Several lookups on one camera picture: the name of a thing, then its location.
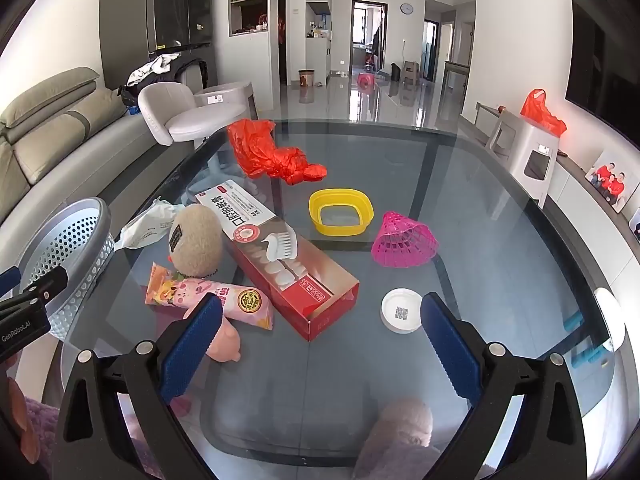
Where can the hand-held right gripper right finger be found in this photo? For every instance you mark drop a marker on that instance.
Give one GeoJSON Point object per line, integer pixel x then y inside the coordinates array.
{"type": "Point", "coordinates": [447, 350]}

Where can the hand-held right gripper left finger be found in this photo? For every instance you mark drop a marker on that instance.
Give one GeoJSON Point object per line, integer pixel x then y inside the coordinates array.
{"type": "Point", "coordinates": [192, 350]}

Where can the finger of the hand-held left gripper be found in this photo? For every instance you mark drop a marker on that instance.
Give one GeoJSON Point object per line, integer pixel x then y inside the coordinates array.
{"type": "Point", "coordinates": [7, 280]}
{"type": "Point", "coordinates": [45, 284]}

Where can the grey perforated trash basket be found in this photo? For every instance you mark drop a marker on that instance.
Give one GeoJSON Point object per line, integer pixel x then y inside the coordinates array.
{"type": "Point", "coordinates": [75, 240]}

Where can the beige plush ball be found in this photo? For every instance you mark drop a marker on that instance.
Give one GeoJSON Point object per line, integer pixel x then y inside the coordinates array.
{"type": "Point", "coordinates": [197, 245]}

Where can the person's left hand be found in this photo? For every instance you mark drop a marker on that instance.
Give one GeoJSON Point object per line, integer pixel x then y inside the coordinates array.
{"type": "Point", "coordinates": [20, 410]}

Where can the pink toy figure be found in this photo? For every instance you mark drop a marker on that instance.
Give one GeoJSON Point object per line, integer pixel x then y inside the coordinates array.
{"type": "Point", "coordinates": [225, 345]}

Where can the pink snack packet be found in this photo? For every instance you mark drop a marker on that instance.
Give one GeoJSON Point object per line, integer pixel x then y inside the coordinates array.
{"type": "Point", "coordinates": [175, 290]}

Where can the white round lid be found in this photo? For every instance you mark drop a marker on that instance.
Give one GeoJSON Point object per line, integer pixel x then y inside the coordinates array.
{"type": "Point", "coordinates": [395, 312]}

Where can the pink plush slipper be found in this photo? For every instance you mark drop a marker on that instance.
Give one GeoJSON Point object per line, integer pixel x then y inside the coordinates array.
{"type": "Point", "coordinates": [400, 420]}

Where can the purple fuzzy cloth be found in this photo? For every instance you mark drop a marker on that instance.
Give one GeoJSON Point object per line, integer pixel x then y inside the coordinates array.
{"type": "Point", "coordinates": [42, 430]}

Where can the crumpled white wrapper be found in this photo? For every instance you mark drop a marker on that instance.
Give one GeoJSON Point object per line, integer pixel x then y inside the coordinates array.
{"type": "Point", "coordinates": [145, 225]}

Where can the pink plastic basket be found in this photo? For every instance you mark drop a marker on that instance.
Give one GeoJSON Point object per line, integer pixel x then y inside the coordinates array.
{"type": "Point", "coordinates": [400, 242]}

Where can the red toothpaste box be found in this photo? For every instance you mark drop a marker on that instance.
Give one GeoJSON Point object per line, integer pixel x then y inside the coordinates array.
{"type": "Point", "coordinates": [310, 280]}

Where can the grey sofa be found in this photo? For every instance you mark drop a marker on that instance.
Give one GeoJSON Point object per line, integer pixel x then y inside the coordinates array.
{"type": "Point", "coordinates": [50, 135]}

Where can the small blue object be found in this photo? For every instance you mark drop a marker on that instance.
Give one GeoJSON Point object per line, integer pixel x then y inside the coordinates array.
{"type": "Point", "coordinates": [132, 109]}

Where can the television cabinet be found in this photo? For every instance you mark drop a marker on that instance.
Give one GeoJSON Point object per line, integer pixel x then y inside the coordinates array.
{"type": "Point", "coordinates": [570, 195]}

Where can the red plastic bag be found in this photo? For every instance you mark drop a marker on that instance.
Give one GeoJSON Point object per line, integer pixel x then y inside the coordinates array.
{"type": "Point", "coordinates": [260, 150]}

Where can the large grey plastic stool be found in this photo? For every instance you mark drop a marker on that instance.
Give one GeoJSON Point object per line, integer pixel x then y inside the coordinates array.
{"type": "Point", "coordinates": [525, 150]}

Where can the white swivel chair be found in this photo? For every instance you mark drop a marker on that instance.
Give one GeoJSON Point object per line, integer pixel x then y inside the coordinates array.
{"type": "Point", "coordinates": [165, 105]}

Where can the white cloth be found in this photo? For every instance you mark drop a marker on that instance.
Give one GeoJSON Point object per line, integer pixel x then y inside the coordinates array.
{"type": "Point", "coordinates": [150, 67]}

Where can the dark jacket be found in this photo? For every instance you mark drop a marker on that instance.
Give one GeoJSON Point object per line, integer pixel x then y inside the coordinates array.
{"type": "Point", "coordinates": [187, 72]}

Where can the orange plastic bag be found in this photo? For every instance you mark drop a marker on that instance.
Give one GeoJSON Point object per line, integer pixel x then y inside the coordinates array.
{"type": "Point", "coordinates": [537, 110]}

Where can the white round ottoman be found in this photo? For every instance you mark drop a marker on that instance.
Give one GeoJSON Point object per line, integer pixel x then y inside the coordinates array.
{"type": "Point", "coordinates": [222, 94]}

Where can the grey side table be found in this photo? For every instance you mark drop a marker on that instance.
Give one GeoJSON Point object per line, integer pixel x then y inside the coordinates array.
{"type": "Point", "coordinates": [455, 72]}

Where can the pink stool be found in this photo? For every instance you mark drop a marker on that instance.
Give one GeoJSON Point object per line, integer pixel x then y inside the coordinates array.
{"type": "Point", "coordinates": [366, 80]}

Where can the small grey stool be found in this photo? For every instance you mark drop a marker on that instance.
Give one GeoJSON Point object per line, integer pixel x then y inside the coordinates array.
{"type": "Point", "coordinates": [410, 70]}

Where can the brown waste bin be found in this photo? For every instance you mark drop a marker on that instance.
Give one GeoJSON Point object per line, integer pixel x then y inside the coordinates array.
{"type": "Point", "coordinates": [306, 78]}

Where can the black television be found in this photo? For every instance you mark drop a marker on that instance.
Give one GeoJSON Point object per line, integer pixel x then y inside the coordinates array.
{"type": "Point", "coordinates": [600, 70]}

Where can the white cabinet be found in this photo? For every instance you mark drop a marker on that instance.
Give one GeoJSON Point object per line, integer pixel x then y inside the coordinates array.
{"type": "Point", "coordinates": [320, 45]}

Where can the small photo frame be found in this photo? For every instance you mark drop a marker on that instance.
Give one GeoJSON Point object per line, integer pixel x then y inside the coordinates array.
{"type": "Point", "coordinates": [635, 225]}

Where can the large photo frame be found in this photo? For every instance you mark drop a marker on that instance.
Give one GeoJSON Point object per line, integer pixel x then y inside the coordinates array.
{"type": "Point", "coordinates": [610, 180]}

